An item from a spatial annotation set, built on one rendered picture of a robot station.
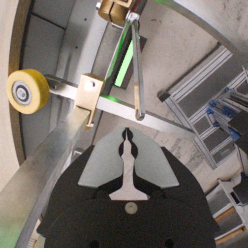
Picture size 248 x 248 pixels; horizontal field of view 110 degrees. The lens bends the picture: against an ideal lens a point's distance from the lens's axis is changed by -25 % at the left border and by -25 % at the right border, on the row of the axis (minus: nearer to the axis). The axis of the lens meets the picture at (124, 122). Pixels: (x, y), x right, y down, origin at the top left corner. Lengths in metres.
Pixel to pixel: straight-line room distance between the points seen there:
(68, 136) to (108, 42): 0.29
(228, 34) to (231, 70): 0.95
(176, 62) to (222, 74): 0.41
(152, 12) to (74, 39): 0.82
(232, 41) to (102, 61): 0.33
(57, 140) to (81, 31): 0.40
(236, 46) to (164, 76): 0.88
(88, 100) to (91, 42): 0.27
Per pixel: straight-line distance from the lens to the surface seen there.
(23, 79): 0.24
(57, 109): 0.57
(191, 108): 1.08
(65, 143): 0.17
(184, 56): 1.21
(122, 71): 0.38
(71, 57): 0.50
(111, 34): 0.39
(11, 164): 0.45
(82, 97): 0.27
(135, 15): 0.23
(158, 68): 1.12
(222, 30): 0.30
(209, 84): 1.12
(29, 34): 0.38
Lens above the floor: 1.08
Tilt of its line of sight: 62 degrees down
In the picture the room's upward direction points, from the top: 180 degrees clockwise
